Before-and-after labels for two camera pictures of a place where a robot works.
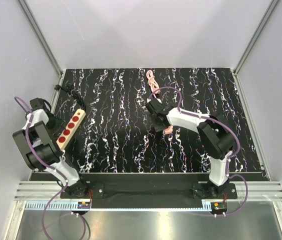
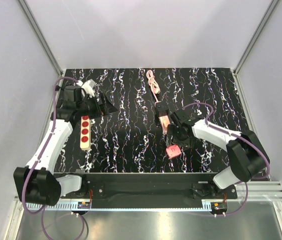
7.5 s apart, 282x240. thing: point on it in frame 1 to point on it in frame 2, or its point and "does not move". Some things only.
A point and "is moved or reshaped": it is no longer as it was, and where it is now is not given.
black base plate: x=148 y=186 does not move
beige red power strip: x=70 y=128 is moved or reshaped
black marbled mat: x=116 y=135 does not move
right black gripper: x=158 y=128 to x=172 y=130
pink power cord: x=153 y=82 does not move
